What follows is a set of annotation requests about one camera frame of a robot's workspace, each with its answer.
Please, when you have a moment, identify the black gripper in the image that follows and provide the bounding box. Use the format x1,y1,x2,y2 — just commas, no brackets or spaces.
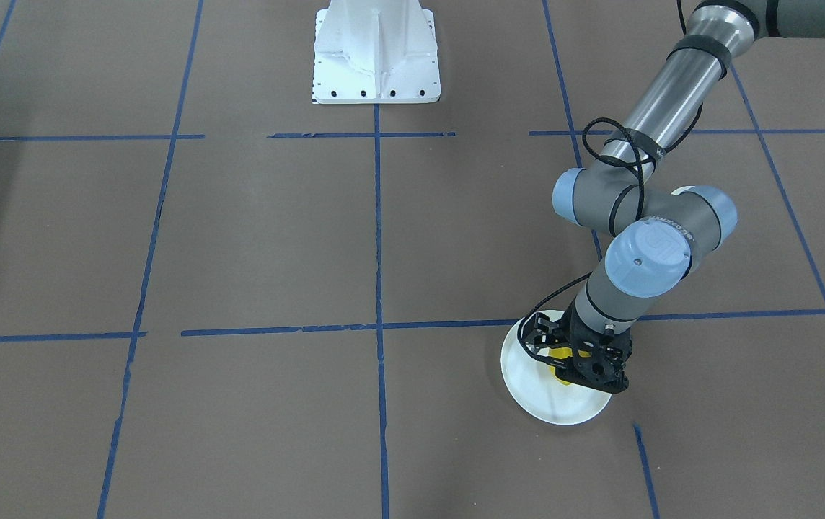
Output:
553,303,632,394

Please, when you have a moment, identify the yellow lemon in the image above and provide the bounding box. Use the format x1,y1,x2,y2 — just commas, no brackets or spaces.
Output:
549,347,588,387

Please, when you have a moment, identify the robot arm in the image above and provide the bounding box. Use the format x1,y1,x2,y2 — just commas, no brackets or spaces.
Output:
553,1,825,340

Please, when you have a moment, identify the white plate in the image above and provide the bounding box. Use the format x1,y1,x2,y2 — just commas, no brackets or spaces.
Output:
500,323,612,426

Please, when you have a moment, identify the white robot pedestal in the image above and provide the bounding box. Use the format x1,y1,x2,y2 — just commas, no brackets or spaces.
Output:
312,1,442,105

